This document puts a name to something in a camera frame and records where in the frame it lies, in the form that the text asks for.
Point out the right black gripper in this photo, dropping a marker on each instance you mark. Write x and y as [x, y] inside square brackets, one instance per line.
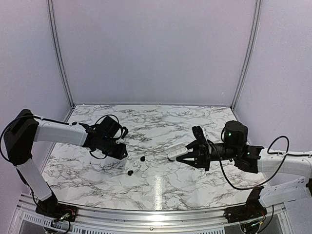
[202, 155]

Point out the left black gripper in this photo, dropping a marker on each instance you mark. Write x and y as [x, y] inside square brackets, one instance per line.
[119, 155]

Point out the white earbud charging case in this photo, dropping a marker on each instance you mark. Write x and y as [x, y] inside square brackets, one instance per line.
[176, 150]

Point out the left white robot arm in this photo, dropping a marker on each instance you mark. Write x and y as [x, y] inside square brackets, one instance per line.
[20, 135]

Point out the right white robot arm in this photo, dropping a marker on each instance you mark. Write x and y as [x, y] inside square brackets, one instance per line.
[291, 177]

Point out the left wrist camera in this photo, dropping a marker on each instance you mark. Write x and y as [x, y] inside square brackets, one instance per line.
[109, 128]

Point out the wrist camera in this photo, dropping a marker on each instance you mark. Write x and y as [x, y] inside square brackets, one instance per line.
[199, 135]
[109, 128]

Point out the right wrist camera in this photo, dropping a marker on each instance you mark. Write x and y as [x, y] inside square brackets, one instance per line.
[199, 135]

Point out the aluminium front rail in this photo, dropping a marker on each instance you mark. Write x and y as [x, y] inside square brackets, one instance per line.
[90, 220]

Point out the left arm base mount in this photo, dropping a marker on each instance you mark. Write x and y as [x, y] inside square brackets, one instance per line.
[52, 208]

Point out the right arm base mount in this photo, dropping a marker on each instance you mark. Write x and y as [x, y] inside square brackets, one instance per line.
[250, 210]

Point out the left aluminium corner post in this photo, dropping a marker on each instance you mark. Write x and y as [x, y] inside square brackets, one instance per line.
[57, 49]

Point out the aluminium corner post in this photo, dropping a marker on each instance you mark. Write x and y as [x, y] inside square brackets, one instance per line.
[249, 53]
[57, 49]

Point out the right aluminium corner post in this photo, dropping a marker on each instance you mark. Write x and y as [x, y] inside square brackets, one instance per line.
[249, 53]

